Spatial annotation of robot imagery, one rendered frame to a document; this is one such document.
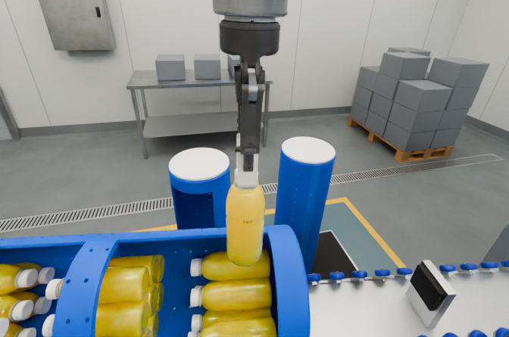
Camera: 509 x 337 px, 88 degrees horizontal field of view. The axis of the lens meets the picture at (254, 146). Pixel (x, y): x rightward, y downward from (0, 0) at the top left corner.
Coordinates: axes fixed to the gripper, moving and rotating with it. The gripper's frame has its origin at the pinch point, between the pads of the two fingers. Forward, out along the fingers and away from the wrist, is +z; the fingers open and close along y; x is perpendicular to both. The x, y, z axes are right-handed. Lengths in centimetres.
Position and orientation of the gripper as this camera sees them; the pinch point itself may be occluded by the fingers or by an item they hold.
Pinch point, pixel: (246, 160)
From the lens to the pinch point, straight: 41.9
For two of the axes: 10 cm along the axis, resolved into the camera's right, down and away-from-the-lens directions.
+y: -1.0, -4.8, 8.7
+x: -9.9, 0.1, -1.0
